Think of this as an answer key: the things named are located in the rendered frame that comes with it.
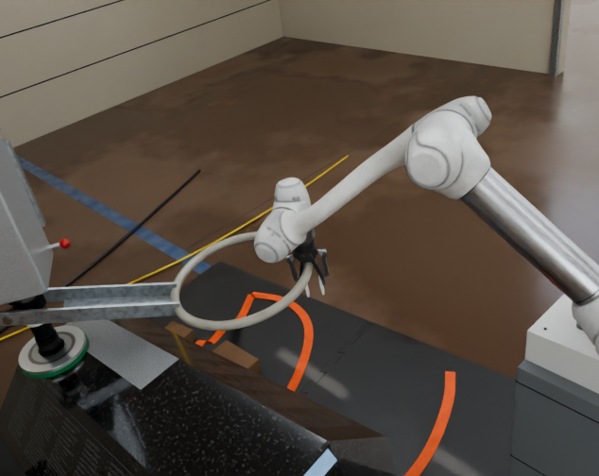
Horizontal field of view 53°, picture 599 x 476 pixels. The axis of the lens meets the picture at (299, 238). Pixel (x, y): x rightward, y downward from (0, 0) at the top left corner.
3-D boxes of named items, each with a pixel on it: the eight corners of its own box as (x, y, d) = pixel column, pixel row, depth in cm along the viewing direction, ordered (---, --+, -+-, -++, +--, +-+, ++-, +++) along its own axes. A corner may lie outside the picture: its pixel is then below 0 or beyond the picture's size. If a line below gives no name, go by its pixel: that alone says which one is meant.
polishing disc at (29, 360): (35, 385, 185) (34, 382, 185) (9, 354, 199) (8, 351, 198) (97, 346, 196) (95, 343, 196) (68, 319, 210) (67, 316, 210)
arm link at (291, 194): (288, 212, 196) (273, 237, 186) (277, 171, 187) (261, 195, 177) (319, 213, 191) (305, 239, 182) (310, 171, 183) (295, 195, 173)
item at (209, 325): (179, 353, 181) (175, 347, 179) (166, 264, 221) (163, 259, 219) (333, 297, 185) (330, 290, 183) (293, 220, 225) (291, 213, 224)
